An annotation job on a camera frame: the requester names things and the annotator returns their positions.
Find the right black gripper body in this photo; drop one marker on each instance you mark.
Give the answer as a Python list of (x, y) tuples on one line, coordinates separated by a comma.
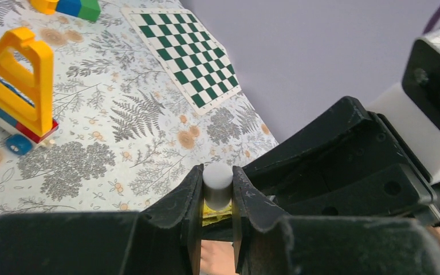
[(348, 162)]

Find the yellow nail polish bottle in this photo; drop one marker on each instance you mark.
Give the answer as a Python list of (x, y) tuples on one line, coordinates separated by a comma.
[(211, 216)]

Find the yellow red toy block car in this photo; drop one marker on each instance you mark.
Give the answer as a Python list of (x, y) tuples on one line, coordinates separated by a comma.
[(26, 91)]

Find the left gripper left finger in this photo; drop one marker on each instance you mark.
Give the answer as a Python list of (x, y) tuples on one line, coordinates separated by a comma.
[(165, 238)]

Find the green white checkerboard mat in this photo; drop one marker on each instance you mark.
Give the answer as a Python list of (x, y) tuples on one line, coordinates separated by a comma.
[(195, 61)]

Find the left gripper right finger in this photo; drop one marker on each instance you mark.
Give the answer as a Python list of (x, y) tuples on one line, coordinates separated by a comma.
[(267, 240)]

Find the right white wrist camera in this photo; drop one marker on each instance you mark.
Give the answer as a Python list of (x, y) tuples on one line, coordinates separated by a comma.
[(412, 106)]

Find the orange blue green block row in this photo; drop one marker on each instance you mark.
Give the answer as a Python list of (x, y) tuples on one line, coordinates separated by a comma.
[(89, 10)]

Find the floral patterned table cloth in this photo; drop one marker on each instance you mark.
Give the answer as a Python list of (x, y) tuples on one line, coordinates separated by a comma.
[(126, 135)]

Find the person's hand dark nails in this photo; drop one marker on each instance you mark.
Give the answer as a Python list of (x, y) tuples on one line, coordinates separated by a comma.
[(217, 258)]

